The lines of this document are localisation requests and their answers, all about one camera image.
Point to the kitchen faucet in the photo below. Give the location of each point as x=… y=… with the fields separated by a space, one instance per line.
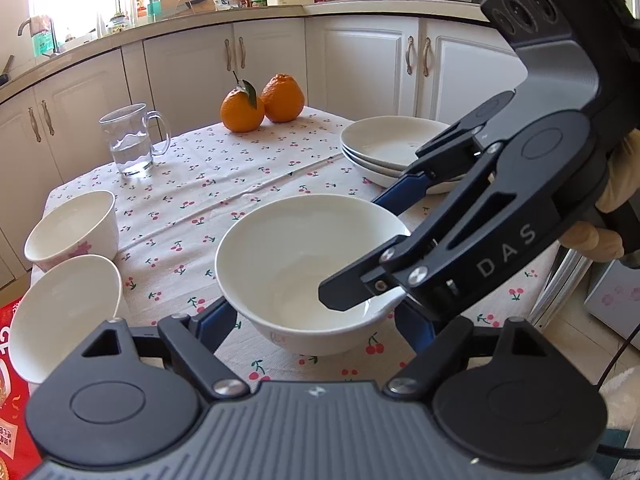
x=42 y=35

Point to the white kitchen cabinets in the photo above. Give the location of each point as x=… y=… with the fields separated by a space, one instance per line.
x=352 y=65

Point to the large white fruit-print plate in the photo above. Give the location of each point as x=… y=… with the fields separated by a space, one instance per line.
x=386 y=181

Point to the white deep plate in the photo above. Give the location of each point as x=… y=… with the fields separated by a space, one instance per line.
x=390 y=141
x=389 y=171

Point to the white floral bowl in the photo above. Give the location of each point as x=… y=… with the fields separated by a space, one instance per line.
x=270 y=264
x=61 y=310
x=84 y=225

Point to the glass mug with water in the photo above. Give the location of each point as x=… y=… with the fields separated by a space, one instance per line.
x=128 y=139

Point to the orange with leaf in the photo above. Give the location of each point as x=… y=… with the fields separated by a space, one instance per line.
x=242 y=110

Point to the white gloved right hand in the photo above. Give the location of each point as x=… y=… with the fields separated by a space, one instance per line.
x=603 y=245

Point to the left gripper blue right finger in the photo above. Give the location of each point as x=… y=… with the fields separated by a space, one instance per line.
x=417 y=331

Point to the cherry print tablecloth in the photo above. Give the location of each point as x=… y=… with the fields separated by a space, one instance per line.
x=172 y=219

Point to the bumpy orange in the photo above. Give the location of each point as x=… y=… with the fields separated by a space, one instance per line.
x=283 y=99

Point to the red drink carton box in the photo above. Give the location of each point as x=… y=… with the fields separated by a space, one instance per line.
x=18 y=454

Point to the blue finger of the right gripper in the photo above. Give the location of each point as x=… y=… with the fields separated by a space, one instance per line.
x=402 y=195
x=361 y=280

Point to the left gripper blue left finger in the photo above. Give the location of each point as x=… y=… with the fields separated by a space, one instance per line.
x=214 y=324

